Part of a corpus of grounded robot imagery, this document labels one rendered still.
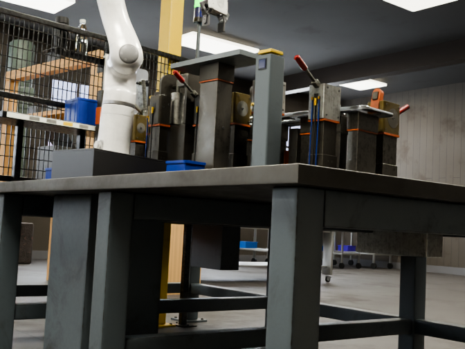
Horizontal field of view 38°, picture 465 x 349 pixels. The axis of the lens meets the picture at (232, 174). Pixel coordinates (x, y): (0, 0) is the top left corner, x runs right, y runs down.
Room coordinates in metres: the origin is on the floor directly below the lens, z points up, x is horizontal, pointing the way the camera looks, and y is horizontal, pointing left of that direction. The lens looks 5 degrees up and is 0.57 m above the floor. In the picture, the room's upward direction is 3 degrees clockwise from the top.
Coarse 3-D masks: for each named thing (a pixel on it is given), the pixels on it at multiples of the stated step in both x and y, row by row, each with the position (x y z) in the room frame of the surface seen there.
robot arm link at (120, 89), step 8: (104, 72) 2.55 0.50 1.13; (112, 72) 2.51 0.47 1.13; (136, 72) 2.56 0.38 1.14; (104, 80) 2.52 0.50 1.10; (112, 80) 2.51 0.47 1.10; (120, 80) 2.52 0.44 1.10; (128, 80) 2.53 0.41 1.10; (104, 88) 2.48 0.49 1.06; (112, 88) 2.45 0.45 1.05; (120, 88) 2.44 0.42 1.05; (128, 88) 2.47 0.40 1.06; (104, 96) 2.46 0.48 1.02; (112, 96) 2.44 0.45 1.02; (120, 96) 2.44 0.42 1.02; (128, 96) 2.45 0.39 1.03; (120, 104) 2.44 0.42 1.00; (128, 104) 2.45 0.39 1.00
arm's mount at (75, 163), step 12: (60, 156) 2.45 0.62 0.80; (72, 156) 2.38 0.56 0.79; (84, 156) 2.30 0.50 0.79; (96, 156) 2.26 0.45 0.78; (108, 156) 2.28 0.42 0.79; (120, 156) 2.31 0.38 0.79; (132, 156) 2.34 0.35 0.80; (60, 168) 2.45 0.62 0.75; (72, 168) 2.37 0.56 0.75; (84, 168) 2.30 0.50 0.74; (96, 168) 2.26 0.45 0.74; (108, 168) 2.28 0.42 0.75; (120, 168) 2.31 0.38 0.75; (132, 168) 2.34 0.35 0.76; (144, 168) 2.37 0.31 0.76; (156, 168) 2.40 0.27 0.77
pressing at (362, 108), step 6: (342, 108) 2.30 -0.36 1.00; (348, 108) 2.28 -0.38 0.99; (354, 108) 2.26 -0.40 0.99; (360, 108) 2.25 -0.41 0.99; (366, 108) 2.25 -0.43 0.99; (372, 108) 2.25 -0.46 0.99; (288, 114) 2.48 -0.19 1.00; (294, 114) 2.46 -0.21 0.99; (300, 114) 2.44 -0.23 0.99; (306, 114) 2.42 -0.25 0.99; (372, 114) 2.41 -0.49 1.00; (378, 114) 2.40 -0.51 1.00; (384, 114) 2.38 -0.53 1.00; (390, 114) 2.33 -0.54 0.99; (252, 120) 2.68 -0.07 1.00; (282, 120) 2.64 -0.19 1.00; (288, 120) 2.62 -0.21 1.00; (294, 120) 2.63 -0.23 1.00; (294, 126) 2.70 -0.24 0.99
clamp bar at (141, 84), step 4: (140, 80) 3.01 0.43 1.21; (144, 80) 3.02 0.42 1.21; (148, 80) 3.05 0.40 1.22; (140, 84) 3.02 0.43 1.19; (144, 84) 3.02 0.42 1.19; (148, 84) 3.04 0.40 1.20; (140, 88) 3.02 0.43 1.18; (144, 88) 3.02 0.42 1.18; (140, 92) 3.02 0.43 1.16; (144, 92) 3.02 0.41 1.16; (140, 96) 3.03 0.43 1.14; (144, 96) 3.02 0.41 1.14; (140, 100) 3.03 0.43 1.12; (144, 100) 3.02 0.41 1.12; (140, 104) 3.03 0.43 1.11; (144, 104) 3.03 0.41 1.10; (140, 108) 3.04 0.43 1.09; (144, 108) 3.03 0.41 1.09
